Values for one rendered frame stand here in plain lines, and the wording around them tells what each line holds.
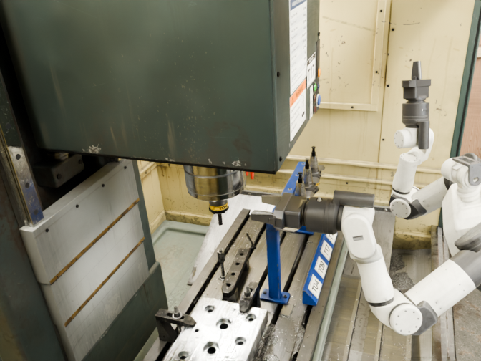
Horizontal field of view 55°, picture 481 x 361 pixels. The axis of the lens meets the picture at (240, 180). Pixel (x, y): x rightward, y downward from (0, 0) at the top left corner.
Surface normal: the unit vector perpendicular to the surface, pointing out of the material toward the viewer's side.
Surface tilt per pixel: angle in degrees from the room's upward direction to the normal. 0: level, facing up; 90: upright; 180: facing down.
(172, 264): 0
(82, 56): 90
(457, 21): 90
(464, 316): 0
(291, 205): 0
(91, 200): 90
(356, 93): 90
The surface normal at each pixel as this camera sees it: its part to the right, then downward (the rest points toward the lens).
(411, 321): 0.07, 0.15
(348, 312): -0.03, -0.93
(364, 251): -0.35, 0.28
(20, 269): 0.94, 0.11
